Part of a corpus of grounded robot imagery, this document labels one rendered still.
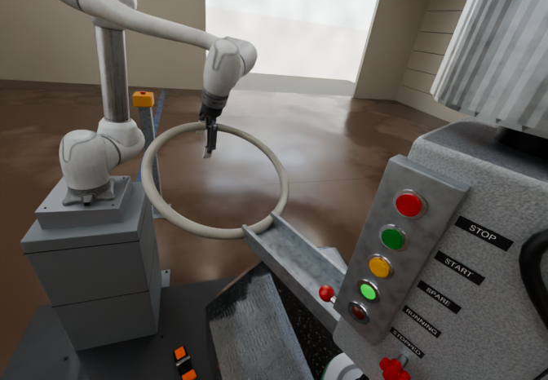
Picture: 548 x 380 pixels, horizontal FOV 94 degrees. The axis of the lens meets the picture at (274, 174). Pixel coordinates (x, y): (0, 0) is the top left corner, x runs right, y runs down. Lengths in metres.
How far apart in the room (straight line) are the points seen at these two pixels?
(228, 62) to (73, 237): 0.92
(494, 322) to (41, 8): 7.49
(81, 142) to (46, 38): 6.32
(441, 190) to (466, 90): 0.10
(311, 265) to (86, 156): 0.95
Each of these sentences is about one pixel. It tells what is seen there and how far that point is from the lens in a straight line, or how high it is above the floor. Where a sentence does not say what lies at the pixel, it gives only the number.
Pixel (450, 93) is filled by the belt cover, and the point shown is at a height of 1.57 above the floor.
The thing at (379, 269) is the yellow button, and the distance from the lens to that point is 0.38.
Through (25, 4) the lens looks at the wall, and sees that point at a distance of 7.54.
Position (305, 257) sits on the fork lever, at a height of 1.06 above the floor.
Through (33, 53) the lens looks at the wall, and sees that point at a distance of 7.66.
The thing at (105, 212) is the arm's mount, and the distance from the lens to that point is 1.28.
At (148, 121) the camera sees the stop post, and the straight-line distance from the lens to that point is 2.18.
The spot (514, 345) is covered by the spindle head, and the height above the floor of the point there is 1.36.
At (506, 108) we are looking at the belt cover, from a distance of 0.31.
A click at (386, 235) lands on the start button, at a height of 1.40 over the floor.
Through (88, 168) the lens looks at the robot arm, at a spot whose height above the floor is 1.03.
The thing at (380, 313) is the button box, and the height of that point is 1.28.
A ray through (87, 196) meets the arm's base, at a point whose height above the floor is 0.92.
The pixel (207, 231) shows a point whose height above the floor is 1.11.
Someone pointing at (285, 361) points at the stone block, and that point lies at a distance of 0.94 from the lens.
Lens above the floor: 1.61
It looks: 30 degrees down
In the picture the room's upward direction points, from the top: 8 degrees clockwise
